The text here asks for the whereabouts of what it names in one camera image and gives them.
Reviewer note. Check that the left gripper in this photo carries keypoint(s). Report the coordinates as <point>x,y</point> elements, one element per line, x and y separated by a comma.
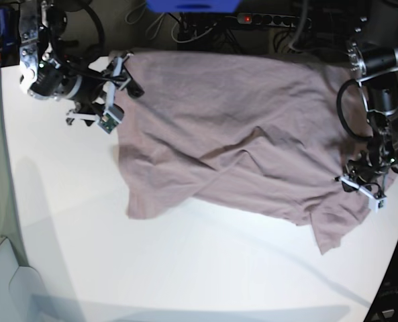
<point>364,173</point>

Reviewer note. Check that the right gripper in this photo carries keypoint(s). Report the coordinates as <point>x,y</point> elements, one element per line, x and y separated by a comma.
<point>87,91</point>

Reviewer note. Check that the mauve t-shirt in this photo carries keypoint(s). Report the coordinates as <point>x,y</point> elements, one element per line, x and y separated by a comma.
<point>247,132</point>

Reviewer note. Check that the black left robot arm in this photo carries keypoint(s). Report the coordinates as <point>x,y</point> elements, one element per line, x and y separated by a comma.
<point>373,56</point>

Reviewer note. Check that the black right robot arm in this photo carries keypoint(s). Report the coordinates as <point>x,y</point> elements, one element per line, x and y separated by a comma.
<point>48,72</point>

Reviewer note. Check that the blue box overhead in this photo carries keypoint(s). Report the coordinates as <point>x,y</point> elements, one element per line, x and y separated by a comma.
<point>193,6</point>

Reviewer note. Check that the black power strip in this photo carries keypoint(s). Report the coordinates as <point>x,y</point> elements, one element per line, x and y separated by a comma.
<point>257,21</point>

